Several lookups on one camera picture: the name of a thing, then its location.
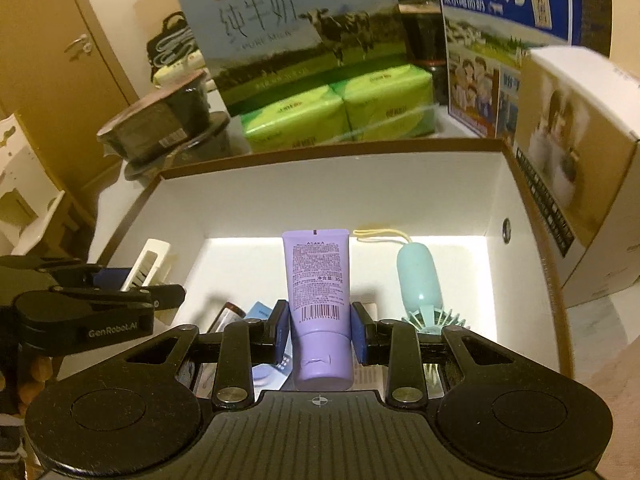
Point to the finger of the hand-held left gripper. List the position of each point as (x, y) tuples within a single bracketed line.
[(111, 278), (160, 296)]

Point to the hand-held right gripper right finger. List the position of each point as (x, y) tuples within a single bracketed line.
[(357, 335)]

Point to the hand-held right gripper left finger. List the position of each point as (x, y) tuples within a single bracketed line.
[(282, 332)]

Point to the blue medicine box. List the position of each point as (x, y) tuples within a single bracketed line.
[(257, 311)]

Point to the white hair claw clip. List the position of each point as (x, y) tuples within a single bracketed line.
[(150, 260)]

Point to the purple cosmetic tube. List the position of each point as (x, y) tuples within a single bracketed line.
[(315, 285)]

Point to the small black case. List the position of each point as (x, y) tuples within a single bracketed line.
[(225, 317)]

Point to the mint handheld fan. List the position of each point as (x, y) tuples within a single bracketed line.
[(417, 275)]

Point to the brown storage box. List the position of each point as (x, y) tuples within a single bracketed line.
[(350, 195)]

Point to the person's left hand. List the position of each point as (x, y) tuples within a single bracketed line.
[(40, 372)]

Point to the white wooden chair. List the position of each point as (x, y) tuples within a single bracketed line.
[(25, 195)]

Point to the dark instant noodle bowl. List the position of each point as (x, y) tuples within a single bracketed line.
[(155, 122), (210, 135)]

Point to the wooden door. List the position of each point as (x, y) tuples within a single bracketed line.
[(75, 85)]

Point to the green tissue pack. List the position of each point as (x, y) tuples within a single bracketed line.
[(295, 117), (385, 100)]

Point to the stack of pale packets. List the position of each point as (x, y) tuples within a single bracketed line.
[(177, 67)]

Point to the black bag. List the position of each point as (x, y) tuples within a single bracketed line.
[(167, 35)]

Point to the white product box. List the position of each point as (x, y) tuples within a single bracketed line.
[(575, 135)]

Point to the green cow-print milk carton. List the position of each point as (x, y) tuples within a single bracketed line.
[(300, 35)]

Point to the blue milk carton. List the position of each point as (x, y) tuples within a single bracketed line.
[(500, 10)]

